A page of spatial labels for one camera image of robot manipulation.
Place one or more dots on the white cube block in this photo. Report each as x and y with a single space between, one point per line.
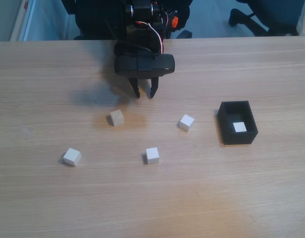
239 127
117 118
152 155
72 157
186 122

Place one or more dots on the black open box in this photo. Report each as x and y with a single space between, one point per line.
241 138

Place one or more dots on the white board panel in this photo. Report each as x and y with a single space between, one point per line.
20 22

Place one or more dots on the person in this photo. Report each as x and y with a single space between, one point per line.
304 27

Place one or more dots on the black oval camera box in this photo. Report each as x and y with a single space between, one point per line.
144 65

